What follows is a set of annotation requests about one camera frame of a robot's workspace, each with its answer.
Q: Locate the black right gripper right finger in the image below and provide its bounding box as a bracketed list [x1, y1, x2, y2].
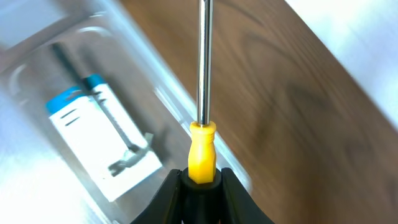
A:
[220, 168, 274, 224]

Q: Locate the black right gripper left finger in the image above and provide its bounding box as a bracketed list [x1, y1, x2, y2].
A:
[131, 169, 182, 224]

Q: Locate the black yellow screwdriver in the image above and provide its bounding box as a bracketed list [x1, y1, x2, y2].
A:
[180, 0, 223, 224]

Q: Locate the small black-handled hammer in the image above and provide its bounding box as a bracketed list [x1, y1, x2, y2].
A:
[50, 42, 153, 177]

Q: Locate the blue white cardboard box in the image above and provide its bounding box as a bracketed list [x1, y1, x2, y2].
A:
[45, 86, 162, 202]

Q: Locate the clear plastic container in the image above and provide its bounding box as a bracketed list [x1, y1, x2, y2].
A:
[0, 0, 252, 224]

